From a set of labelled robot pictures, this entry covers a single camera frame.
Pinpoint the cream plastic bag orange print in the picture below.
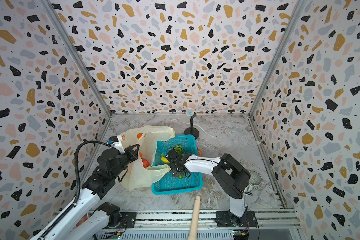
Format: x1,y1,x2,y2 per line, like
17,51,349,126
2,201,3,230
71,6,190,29
120,126,176,192

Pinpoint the red label tag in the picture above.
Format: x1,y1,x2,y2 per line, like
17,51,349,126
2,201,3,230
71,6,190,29
76,213,89,228

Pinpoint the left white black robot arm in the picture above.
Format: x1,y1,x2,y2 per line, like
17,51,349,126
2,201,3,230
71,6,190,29
32,142,140,240

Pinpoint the yellow banana toy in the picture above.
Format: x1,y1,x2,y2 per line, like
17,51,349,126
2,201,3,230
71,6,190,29
161,154,170,164

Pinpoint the black stand round mirror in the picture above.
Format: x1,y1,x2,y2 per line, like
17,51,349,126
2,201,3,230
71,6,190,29
184,109,200,139

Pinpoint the red strawberry toy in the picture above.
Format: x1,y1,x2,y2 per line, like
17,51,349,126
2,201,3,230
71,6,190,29
142,159,150,169

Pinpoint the grey ribbed cup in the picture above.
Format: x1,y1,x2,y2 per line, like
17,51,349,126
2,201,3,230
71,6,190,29
247,171,263,192

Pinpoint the teal plastic basket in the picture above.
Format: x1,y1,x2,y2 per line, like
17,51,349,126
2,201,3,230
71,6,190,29
152,135,203,195

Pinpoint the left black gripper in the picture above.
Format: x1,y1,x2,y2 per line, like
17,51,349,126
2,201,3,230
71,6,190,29
111,142,139,180

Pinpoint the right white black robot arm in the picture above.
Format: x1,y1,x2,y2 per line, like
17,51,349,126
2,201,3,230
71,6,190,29
164,150,256,228

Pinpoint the black corrugated cable left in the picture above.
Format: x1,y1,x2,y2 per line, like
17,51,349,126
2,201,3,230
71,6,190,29
38,140,112,240

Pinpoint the wooden stick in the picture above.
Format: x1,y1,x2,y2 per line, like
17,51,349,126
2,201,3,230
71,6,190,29
188,196,201,240

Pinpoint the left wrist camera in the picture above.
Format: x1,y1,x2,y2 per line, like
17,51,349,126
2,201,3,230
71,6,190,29
107,135,125,154

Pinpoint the pink yellow toy sticker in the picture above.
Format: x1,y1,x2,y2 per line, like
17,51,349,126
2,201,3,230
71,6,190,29
197,148,203,157

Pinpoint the aluminium rail base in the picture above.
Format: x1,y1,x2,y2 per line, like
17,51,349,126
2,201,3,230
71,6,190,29
95,209,305,240

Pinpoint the green apple toy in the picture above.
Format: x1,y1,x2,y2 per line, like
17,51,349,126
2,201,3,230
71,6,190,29
173,145,185,155

